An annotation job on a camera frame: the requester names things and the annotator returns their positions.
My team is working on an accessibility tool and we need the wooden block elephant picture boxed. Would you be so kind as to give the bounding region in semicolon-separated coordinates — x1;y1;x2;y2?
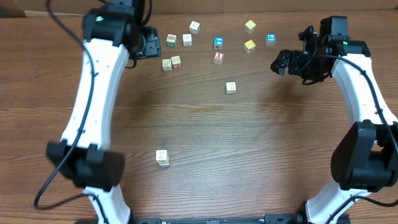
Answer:
162;58;173;71

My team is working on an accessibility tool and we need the wooden block letter X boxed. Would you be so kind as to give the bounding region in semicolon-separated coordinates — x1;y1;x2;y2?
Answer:
155;150;169;164

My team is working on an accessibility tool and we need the wooden block yellow side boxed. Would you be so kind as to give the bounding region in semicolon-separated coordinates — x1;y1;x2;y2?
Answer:
157;155;170;166

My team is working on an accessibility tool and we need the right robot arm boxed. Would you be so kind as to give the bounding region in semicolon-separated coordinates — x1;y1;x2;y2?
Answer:
264;16;397;223

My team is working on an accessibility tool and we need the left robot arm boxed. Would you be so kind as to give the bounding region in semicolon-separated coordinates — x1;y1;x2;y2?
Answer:
46;1;161;223

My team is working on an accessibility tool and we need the green side wooden block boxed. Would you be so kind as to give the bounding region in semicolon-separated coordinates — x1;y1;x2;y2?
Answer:
166;34;177;47

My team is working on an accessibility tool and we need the wooden block red side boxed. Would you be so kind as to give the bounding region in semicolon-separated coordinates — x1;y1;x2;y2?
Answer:
170;55;182;69

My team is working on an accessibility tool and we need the plain wooden block upper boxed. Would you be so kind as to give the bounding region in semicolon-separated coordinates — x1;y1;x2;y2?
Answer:
182;34;192;47

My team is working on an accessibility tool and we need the plain wooden block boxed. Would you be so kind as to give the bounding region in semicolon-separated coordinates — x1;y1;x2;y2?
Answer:
226;82;236;95
182;34;192;47

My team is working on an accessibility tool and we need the wooden block top centre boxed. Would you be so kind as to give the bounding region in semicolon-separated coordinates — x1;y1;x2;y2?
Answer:
189;21;200;35

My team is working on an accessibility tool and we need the blue top block right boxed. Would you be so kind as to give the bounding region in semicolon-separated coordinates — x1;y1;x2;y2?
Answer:
266;34;276;46

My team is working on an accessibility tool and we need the blue top block centre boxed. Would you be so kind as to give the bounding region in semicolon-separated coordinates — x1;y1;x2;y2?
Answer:
213;37;223;49

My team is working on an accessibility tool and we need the yellow top block lower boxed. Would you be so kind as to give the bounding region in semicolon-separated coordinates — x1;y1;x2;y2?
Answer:
243;40;256;54

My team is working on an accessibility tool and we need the red letter wooden block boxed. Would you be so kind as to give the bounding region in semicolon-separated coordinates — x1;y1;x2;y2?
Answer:
213;52;224;65

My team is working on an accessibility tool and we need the yellow top block upper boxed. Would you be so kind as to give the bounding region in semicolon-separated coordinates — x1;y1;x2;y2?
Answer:
244;20;256;34

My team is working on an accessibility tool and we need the cardboard sheet at back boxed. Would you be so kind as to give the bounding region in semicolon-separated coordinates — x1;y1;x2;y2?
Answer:
1;0;397;14

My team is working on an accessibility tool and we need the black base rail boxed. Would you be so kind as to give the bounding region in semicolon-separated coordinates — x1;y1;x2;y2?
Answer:
129;212;308;224

